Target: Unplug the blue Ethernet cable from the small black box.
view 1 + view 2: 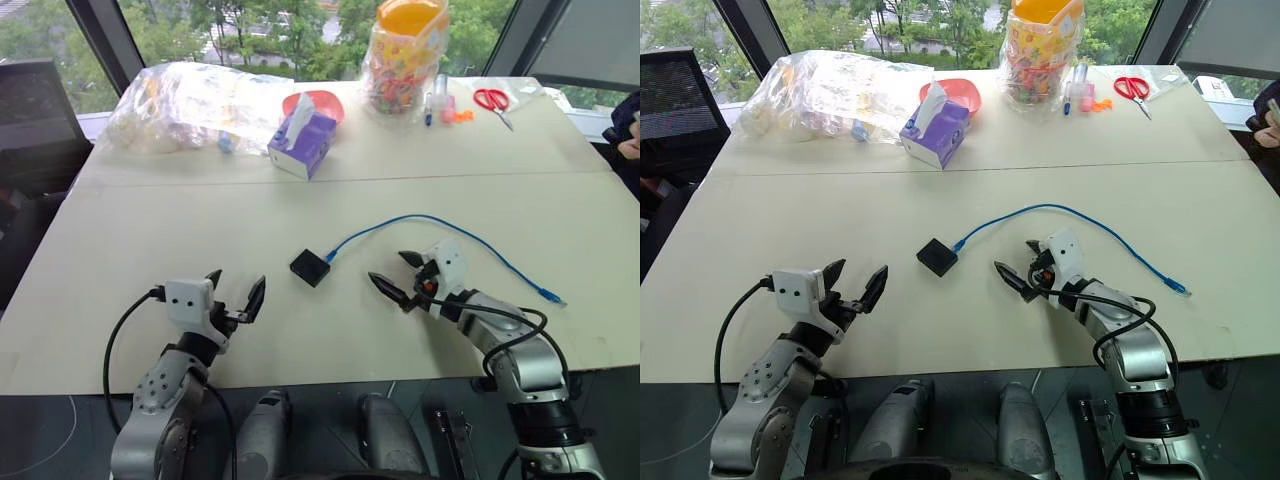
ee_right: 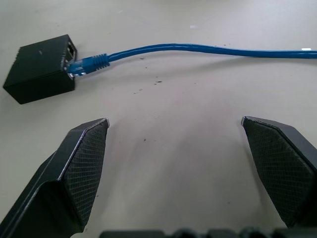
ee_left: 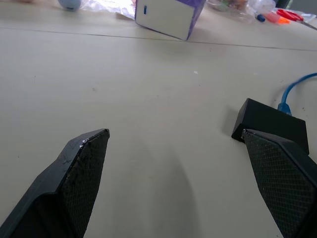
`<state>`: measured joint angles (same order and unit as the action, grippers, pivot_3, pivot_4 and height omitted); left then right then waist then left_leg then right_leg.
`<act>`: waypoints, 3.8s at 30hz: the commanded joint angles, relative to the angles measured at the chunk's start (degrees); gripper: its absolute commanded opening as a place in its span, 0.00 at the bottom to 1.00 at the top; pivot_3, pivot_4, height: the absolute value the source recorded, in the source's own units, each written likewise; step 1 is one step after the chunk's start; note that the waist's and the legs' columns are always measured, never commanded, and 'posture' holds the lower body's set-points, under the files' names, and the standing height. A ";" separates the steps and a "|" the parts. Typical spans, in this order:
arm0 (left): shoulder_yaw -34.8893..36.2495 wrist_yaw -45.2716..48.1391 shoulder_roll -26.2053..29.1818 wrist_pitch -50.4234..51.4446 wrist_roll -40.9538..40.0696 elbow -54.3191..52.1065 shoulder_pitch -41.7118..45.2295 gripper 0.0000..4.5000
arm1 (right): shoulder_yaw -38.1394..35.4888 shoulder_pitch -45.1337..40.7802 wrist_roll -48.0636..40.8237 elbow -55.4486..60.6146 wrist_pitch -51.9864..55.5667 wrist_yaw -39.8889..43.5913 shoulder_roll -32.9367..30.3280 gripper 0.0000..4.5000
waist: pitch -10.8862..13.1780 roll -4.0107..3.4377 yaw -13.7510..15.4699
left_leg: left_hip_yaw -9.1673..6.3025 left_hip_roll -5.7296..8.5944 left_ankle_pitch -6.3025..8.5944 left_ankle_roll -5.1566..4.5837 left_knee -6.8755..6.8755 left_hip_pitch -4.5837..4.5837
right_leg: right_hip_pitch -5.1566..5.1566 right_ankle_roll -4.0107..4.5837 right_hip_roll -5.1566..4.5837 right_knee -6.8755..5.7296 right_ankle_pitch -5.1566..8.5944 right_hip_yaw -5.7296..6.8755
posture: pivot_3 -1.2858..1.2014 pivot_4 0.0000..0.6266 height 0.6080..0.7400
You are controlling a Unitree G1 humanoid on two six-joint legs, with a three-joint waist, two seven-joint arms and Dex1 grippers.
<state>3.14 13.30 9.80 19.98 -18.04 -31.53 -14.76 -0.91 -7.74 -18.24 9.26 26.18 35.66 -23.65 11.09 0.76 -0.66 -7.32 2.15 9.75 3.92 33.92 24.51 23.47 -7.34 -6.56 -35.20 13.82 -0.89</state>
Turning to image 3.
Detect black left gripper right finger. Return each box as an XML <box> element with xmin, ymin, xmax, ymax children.
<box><xmin>241</xmin><ymin>128</ymin><xmax>317</xmax><ymax>238</ymax></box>

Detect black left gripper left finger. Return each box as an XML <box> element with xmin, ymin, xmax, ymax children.
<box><xmin>0</xmin><ymin>128</ymin><xmax>110</xmax><ymax>238</ymax></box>

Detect black rectangular box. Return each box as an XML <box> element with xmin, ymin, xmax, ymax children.
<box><xmin>231</xmin><ymin>98</ymin><xmax>310</xmax><ymax>156</ymax></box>

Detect orange plastic piece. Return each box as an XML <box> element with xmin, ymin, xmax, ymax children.
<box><xmin>264</xmin><ymin>12</ymin><xmax>291</xmax><ymax>25</ymax></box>

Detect pale blue round object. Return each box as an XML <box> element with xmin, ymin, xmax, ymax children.
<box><xmin>57</xmin><ymin>0</ymin><xmax>82</xmax><ymax>11</ymax></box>

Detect clear crumpled plastic bag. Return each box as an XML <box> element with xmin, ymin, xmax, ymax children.
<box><xmin>79</xmin><ymin>0</ymin><xmax>138</xmax><ymax>20</ymax></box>

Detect clear bag of snacks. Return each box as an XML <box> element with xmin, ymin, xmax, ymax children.
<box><xmin>206</xmin><ymin>0</ymin><xmax>277</xmax><ymax>24</ymax></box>

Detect white and purple box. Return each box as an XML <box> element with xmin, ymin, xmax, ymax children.
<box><xmin>134</xmin><ymin>0</ymin><xmax>206</xmax><ymax>41</ymax></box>

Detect blue cable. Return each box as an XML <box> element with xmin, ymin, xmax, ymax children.
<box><xmin>277</xmin><ymin>72</ymin><xmax>317</xmax><ymax>117</ymax></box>

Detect red handled scissors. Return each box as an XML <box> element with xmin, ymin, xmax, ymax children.
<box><xmin>275</xmin><ymin>8</ymin><xmax>317</xmax><ymax>31</ymax></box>

